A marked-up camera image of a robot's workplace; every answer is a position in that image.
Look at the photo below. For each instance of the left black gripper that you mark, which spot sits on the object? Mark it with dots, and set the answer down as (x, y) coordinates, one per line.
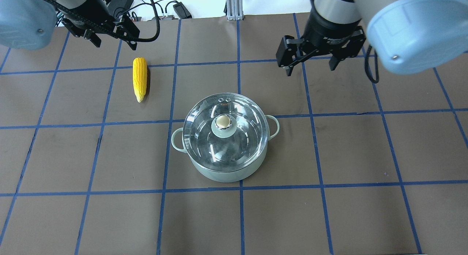
(89, 10)

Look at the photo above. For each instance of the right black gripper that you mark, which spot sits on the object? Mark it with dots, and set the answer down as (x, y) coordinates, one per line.
(326, 32)

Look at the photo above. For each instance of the yellow corn cob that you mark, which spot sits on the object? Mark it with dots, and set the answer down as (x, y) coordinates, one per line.
(140, 77)

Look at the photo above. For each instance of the glass pot lid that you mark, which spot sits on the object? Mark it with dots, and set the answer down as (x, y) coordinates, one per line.
(223, 132)

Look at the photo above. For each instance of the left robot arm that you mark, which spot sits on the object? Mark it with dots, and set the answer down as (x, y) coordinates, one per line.
(29, 24)

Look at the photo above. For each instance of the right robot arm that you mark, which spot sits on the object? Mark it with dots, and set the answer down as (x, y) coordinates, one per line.
(409, 36)

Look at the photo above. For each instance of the pale green electric pot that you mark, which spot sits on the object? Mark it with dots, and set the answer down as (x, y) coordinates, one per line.
(223, 163)

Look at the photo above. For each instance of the black power brick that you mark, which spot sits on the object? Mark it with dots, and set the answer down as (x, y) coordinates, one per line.
(181, 11)

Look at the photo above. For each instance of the aluminium frame post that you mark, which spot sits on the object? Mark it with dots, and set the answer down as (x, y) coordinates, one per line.
(234, 9)

